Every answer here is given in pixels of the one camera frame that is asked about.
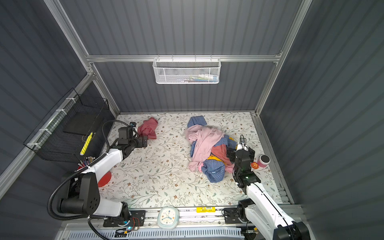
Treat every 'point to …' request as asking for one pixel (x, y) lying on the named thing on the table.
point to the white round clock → (168, 217)
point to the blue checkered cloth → (214, 169)
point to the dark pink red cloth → (148, 128)
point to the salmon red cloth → (220, 151)
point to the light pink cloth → (205, 137)
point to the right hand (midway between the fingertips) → (243, 147)
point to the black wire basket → (69, 130)
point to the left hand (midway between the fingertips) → (137, 138)
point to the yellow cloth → (213, 157)
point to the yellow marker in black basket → (88, 140)
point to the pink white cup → (263, 160)
